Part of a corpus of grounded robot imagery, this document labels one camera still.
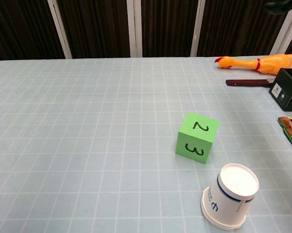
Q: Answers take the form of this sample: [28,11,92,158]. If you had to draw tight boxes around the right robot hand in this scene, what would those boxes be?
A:
[264,0,292,14]

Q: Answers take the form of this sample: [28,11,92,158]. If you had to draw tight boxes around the yellow rubber chicken toy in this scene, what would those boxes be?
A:
[214,53,292,75]

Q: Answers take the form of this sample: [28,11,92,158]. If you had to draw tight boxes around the green numbered cube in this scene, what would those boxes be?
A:
[175,112,220,165]

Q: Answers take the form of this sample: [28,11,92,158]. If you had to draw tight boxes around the white gridded table top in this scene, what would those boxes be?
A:
[0,56,292,233]

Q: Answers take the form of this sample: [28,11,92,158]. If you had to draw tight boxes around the black open cardboard box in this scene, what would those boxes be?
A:
[268,67,292,112]

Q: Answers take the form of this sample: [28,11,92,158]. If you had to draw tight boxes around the white paper cup blue print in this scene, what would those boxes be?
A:
[200,163,260,231]

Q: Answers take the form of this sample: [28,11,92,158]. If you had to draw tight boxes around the knife with maroon handle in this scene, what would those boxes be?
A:
[225,78,276,88]

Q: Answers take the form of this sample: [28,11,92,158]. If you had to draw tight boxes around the white partition post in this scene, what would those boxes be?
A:
[269,6,292,55]
[190,0,205,58]
[48,0,72,59]
[126,0,143,58]

